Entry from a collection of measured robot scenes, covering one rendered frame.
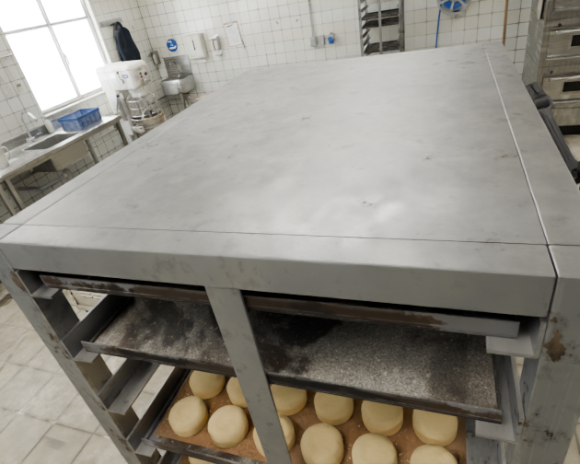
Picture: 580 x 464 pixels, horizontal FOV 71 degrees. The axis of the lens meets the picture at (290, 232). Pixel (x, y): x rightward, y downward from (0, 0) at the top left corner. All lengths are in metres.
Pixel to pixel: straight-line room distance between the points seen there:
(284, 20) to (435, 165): 6.09
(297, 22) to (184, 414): 6.01
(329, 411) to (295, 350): 0.17
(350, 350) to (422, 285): 0.16
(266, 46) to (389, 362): 6.30
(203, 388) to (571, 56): 4.92
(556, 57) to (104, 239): 5.02
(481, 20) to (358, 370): 5.82
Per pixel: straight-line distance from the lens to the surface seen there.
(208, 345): 0.44
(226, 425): 0.57
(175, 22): 7.19
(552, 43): 5.16
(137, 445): 0.63
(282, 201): 0.33
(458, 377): 0.38
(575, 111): 5.43
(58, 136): 5.58
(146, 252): 0.32
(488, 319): 0.28
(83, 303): 3.51
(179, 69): 7.32
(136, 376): 0.58
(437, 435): 0.54
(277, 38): 6.49
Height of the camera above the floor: 1.97
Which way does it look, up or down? 32 degrees down
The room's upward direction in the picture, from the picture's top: 11 degrees counter-clockwise
